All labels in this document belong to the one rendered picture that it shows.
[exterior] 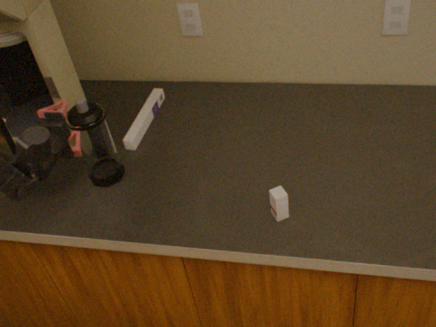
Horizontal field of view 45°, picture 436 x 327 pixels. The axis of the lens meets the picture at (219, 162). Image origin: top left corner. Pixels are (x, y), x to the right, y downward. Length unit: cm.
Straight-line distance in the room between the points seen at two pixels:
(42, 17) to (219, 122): 59
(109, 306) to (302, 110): 87
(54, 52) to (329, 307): 100
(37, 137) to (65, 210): 37
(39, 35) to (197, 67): 62
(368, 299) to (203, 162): 58
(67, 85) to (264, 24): 63
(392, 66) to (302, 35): 30
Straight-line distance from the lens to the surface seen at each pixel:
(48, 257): 163
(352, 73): 178
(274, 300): 150
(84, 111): 140
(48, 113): 129
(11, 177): 117
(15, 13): 136
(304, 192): 141
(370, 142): 155
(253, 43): 175
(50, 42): 148
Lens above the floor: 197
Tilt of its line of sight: 43 degrees down
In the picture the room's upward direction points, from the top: 10 degrees counter-clockwise
